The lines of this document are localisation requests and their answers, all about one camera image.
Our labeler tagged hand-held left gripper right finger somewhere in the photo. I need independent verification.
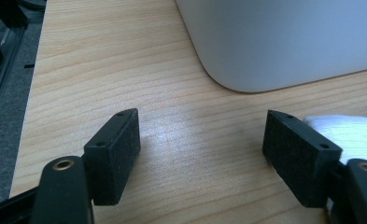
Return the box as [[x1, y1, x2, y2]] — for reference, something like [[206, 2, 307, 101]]
[[262, 109, 343, 208]]

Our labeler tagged white plastic bin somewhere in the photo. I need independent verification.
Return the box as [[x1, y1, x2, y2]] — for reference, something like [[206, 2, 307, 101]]
[[175, 0, 367, 93]]

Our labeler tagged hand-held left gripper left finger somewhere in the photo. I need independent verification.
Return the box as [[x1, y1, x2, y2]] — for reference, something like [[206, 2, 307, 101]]
[[83, 107, 141, 206]]

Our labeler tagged white sock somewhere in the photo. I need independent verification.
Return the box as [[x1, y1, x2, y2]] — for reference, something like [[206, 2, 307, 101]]
[[303, 114, 367, 166]]

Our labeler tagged black metal frame rail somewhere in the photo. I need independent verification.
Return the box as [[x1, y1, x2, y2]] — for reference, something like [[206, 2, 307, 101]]
[[0, 0, 47, 143]]

